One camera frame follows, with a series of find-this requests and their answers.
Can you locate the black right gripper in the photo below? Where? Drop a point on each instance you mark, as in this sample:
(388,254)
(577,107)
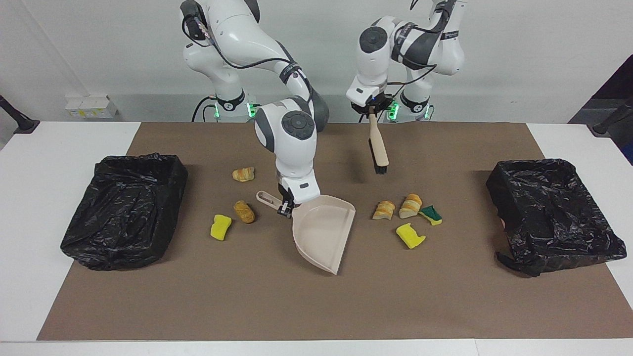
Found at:
(286,197)

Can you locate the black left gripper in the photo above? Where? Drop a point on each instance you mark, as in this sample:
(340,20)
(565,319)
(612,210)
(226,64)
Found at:
(381,104)

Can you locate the beige brush black bristles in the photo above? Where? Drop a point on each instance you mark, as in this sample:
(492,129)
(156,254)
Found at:
(379,148)

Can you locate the brown bread roll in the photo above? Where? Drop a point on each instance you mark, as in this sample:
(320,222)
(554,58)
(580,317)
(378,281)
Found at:
(244,211)

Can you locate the beige plastic dustpan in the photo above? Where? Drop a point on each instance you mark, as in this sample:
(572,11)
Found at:
(321,232)

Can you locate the striped croissant bread piece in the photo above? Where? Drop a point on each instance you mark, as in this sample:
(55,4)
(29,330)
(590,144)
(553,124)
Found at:
(243,174)

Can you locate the wavy yellow sponge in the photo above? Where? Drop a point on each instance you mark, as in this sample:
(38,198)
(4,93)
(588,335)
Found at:
(220,227)

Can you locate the small sliced bread piece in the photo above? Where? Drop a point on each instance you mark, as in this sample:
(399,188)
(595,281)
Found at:
(384,210)

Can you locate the large sliced bread piece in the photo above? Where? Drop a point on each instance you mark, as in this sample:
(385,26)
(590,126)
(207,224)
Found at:
(410,206)

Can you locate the green and yellow sponge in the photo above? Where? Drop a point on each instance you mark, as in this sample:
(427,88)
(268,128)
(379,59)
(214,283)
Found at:
(431,214)

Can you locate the notched yellow sponge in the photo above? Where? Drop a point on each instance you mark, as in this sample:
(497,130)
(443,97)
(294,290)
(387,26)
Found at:
(408,236)

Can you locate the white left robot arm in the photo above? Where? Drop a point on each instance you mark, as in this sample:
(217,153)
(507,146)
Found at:
(376,64)

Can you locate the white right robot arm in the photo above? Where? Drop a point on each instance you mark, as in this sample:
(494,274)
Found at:
(292,143)

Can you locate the bin with black bag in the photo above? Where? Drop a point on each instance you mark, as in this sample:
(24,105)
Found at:
(554,212)
(123,212)

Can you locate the brown table mat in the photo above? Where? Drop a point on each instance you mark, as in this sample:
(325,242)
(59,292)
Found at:
(296,306)

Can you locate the white power box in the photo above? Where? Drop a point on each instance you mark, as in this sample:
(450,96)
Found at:
(91,107)

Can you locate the black stand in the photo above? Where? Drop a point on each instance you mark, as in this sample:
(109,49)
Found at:
(606,126)
(22,123)

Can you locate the dark background furniture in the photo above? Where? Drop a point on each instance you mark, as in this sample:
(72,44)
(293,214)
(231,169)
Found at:
(620,79)

